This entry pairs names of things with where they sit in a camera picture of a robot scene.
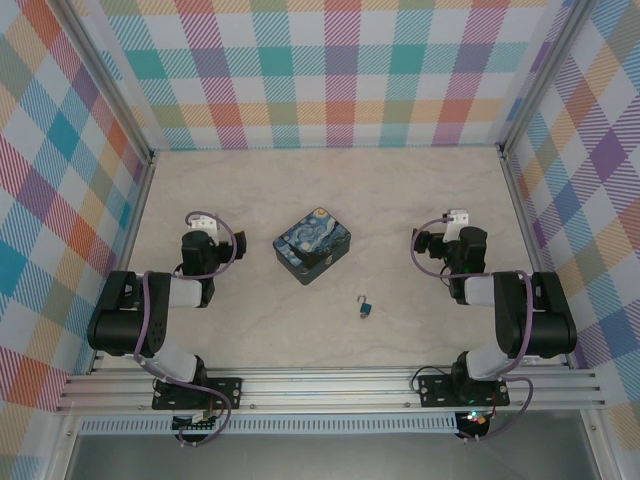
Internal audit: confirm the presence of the starry night painting box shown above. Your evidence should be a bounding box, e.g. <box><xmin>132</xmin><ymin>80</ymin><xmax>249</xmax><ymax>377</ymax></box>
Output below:
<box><xmin>272</xmin><ymin>206</ymin><xmax>353</xmax><ymax>288</ymax></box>

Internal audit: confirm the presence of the small circuit board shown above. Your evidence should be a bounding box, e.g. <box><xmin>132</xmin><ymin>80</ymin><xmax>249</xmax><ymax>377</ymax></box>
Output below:
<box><xmin>172</xmin><ymin>412</ymin><xmax>224</xmax><ymax>433</ymax></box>
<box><xmin>456</xmin><ymin>408</ymin><xmax>491</xmax><ymax>428</ymax></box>

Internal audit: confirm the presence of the grey metal sheet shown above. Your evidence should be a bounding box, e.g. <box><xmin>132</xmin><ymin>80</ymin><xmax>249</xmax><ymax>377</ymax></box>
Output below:
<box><xmin>64</xmin><ymin>433</ymin><xmax>599</xmax><ymax>480</ymax></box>

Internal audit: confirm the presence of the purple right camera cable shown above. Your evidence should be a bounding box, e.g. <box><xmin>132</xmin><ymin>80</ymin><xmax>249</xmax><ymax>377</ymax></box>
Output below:
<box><xmin>409</xmin><ymin>214</ymin><xmax>464</xmax><ymax>280</ymax></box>

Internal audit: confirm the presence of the purple camera cable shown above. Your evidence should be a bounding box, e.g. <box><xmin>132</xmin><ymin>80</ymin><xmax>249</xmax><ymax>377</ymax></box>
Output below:
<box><xmin>184</xmin><ymin>211</ymin><xmax>238</xmax><ymax>280</ymax></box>
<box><xmin>409</xmin><ymin>214</ymin><xmax>464</xmax><ymax>280</ymax></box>

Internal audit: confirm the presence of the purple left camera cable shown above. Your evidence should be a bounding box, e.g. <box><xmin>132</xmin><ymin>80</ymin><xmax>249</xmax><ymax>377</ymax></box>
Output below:
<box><xmin>184</xmin><ymin>211</ymin><xmax>238</xmax><ymax>280</ymax></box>

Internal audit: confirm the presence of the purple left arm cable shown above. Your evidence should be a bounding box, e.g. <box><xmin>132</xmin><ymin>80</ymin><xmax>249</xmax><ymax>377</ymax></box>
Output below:
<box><xmin>131</xmin><ymin>272</ymin><xmax>234</xmax><ymax>447</ymax></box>

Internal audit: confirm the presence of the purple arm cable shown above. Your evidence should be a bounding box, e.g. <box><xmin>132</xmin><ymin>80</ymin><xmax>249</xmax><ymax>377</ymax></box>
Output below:
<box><xmin>131</xmin><ymin>272</ymin><xmax>234</xmax><ymax>447</ymax></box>
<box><xmin>459</xmin><ymin>271</ymin><xmax>535</xmax><ymax>445</ymax></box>

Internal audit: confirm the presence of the aluminium side rail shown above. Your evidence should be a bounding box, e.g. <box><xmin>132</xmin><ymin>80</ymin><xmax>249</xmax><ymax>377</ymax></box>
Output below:
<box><xmin>114</xmin><ymin>151</ymin><xmax>159</xmax><ymax>274</ymax></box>

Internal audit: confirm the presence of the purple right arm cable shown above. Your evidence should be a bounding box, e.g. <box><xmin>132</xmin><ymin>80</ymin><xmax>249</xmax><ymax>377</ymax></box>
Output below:
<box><xmin>459</xmin><ymin>271</ymin><xmax>535</xmax><ymax>445</ymax></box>

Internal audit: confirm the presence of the long aluminium base rail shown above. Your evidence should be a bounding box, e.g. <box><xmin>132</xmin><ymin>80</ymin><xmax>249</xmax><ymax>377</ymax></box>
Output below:
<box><xmin>55</xmin><ymin>366</ymin><xmax>607</xmax><ymax>415</ymax></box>

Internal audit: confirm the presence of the white slotted cable duct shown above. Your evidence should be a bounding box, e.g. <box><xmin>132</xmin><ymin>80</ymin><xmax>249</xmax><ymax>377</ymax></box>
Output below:
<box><xmin>78</xmin><ymin>412</ymin><xmax>460</xmax><ymax>437</ymax></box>

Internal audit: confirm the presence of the aluminium frame post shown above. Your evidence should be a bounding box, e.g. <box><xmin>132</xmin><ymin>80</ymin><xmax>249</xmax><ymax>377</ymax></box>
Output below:
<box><xmin>62</xmin><ymin>0</ymin><xmax>155</xmax><ymax>166</ymax></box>
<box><xmin>498</xmin><ymin>0</ymin><xmax>590</xmax><ymax>151</ymax></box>

